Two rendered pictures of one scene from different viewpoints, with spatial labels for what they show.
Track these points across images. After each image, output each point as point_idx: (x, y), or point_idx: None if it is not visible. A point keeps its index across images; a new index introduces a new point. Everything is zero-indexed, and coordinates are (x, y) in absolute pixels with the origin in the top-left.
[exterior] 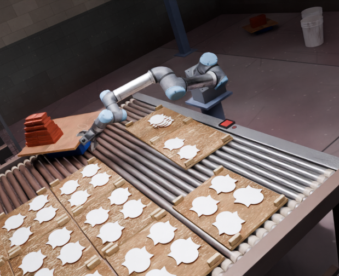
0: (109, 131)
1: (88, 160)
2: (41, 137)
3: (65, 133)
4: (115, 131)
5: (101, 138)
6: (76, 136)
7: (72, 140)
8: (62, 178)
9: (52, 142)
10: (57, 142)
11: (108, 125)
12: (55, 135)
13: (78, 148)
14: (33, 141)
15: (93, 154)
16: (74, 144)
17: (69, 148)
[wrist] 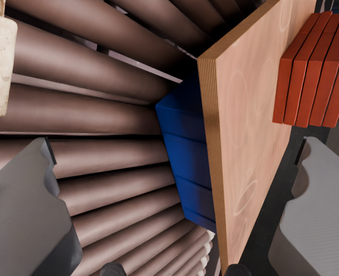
0: (159, 248)
1: None
2: None
3: (270, 128)
4: (141, 273)
5: (159, 211)
6: (304, 136)
7: (247, 113)
8: None
9: (293, 55)
10: (277, 72)
11: (181, 248)
12: (306, 84)
13: (194, 107)
14: (328, 23)
15: (113, 142)
16: (228, 96)
17: (234, 40)
